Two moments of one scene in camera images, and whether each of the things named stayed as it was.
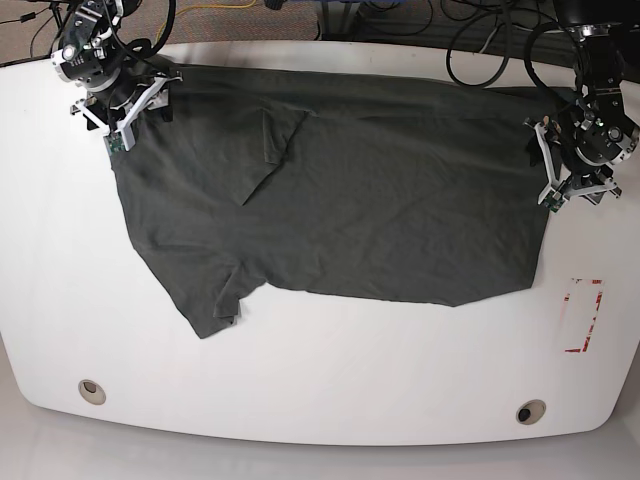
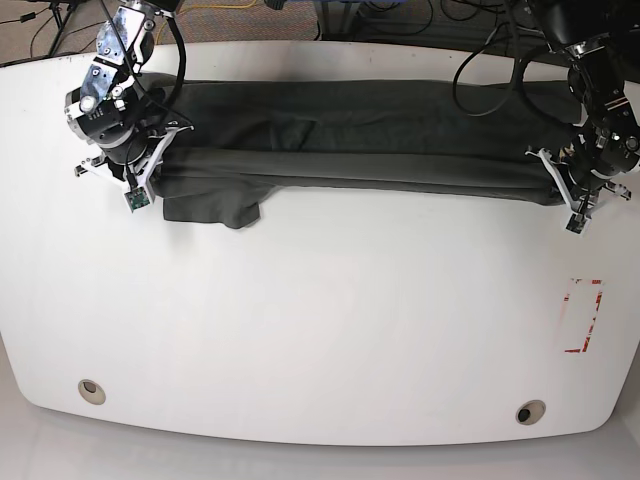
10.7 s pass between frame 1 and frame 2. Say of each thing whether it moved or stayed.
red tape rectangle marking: stayed
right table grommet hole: stayed
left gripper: moved
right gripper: moved
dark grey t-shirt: moved
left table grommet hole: stayed
